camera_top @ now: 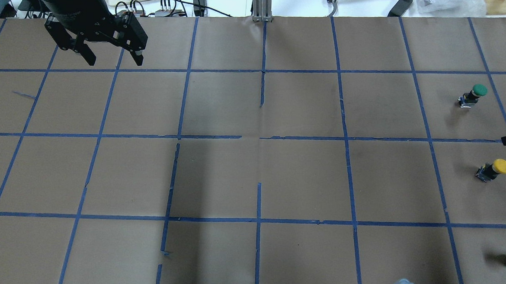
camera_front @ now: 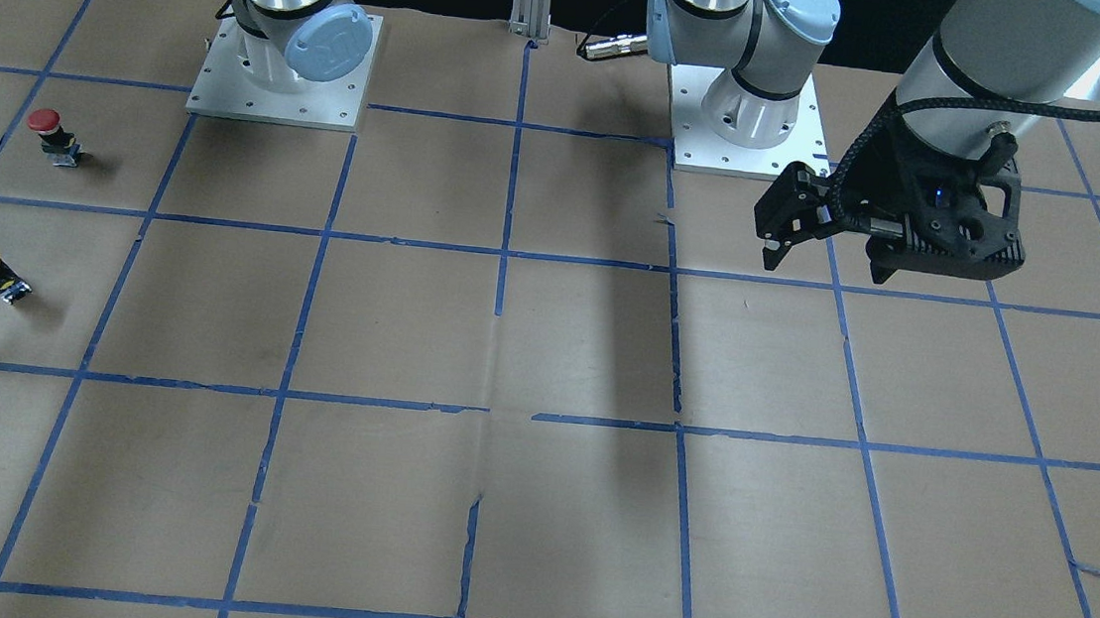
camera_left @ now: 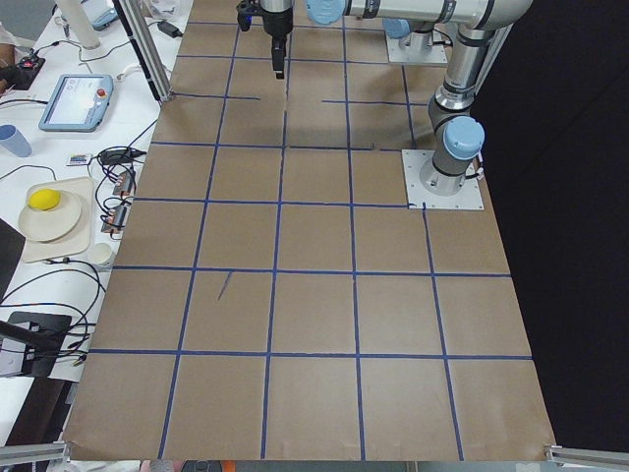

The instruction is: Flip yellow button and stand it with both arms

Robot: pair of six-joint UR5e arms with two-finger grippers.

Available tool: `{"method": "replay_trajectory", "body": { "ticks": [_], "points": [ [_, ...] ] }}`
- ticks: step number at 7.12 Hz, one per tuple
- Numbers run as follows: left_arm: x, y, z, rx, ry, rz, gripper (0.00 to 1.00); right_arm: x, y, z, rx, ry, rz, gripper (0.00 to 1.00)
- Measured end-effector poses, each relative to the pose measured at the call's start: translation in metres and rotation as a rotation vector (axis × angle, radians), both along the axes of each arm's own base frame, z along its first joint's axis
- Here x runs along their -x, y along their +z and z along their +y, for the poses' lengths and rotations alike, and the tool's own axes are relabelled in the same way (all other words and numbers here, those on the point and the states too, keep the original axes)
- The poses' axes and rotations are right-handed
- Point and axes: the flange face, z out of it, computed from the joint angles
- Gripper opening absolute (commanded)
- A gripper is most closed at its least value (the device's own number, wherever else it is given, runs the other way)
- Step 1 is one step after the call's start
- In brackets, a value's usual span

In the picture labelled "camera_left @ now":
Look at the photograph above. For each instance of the blue cup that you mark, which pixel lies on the blue cup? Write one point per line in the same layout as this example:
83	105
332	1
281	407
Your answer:
13	141

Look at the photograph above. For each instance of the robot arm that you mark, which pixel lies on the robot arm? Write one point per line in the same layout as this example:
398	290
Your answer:
405	30
459	137

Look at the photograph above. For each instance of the aluminium frame post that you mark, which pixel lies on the aluminium frame post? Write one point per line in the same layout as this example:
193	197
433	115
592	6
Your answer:
136	28

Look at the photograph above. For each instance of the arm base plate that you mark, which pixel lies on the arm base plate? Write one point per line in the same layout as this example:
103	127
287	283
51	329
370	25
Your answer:
426	188
423	49

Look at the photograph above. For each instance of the relay module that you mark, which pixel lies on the relay module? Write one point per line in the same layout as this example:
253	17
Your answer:
125	184
114	220

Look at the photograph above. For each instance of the beige tray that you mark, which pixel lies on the beige tray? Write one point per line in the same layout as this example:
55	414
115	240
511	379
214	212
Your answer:
79	238

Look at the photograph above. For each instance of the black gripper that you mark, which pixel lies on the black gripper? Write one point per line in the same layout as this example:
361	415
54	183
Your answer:
275	22

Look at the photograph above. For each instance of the small colourful remote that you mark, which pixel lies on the small colourful remote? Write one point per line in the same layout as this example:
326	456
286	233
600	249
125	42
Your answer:
82	159

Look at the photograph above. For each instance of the black box with cables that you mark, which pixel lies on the black box with cables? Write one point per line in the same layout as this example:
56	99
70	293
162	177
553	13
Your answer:
31	343

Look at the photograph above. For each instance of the beige plate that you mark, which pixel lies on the beige plate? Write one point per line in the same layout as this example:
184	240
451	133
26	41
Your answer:
44	226

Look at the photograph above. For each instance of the relay module upper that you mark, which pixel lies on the relay module upper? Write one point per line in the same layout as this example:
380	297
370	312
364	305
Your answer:
125	184

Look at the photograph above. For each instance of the relay module lower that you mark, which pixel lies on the relay module lower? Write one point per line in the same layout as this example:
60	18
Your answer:
114	220

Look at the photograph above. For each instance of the white paper cup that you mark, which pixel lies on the white paper cup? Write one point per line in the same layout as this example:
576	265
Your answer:
101	255

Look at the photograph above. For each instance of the white cardboard tube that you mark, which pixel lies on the white cardboard tube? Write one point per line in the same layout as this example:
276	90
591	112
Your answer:
75	16

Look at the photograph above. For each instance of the black power adapter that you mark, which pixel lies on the black power adapter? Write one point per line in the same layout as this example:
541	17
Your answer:
169	29

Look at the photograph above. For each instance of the yellow ball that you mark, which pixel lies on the yellow ball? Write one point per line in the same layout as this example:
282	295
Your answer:
44	199

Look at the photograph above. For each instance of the teach pendant tablet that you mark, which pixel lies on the teach pendant tablet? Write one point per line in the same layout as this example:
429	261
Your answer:
78	103

